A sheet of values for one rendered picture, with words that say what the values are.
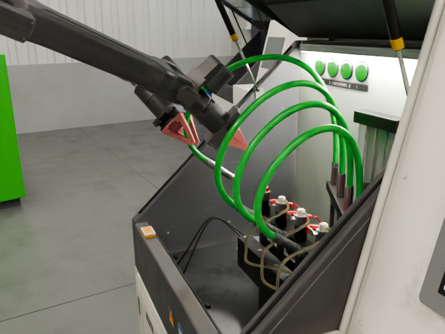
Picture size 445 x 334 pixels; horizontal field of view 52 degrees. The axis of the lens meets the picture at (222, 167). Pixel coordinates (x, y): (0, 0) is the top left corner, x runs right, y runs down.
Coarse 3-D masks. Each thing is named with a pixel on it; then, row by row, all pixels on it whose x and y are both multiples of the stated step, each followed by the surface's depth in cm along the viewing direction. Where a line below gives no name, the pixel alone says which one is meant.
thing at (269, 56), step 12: (240, 60) 107; (252, 60) 107; (288, 60) 107; (300, 60) 107; (312, 72) 108; (324, 84) 109; (192, 144) 113; (336, 144) 113; (204, 156) 114; (336, 156) 114
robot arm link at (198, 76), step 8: (208, 56) 96; (200, 64) 96; (208, 64) 95; (216, 64) 94; (192, 72) 96; (200, 72) 95; (208, 72) 94; (216, 72) 95; (224, 72) 96; (192, 80) 95; (200, 80) 94; (208, 80) 95; (216, 80) 96; (224, 80) 97; (184, 88) 90; (200, 88) 95; (216, 88) 97; (176, 96) 90; (184, 96) 91; (192, 96) 93; (184, 104) 93; (192, 104) 94
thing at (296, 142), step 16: (320, 128) 80; (336, 128) 82; (288, 144) 79; (352, 144) 84; (256, 192) 80; (256, 208) 80; (256, 224) 81; (272, 240) 83; (288, 240) 84; (304, 256) 86
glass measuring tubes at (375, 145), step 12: (360, 120) 110; (372, 120) 106; (384, 120) 103; (396, 120) 100; (360, 132) 112; (372, 132) 108; (384, 132) 105; (396, 132) 100; (360, 144) 113; (372, 144) 109; (384, 144) 106; (372, 156) 110; (384, 156) 107; (372, 168) 111
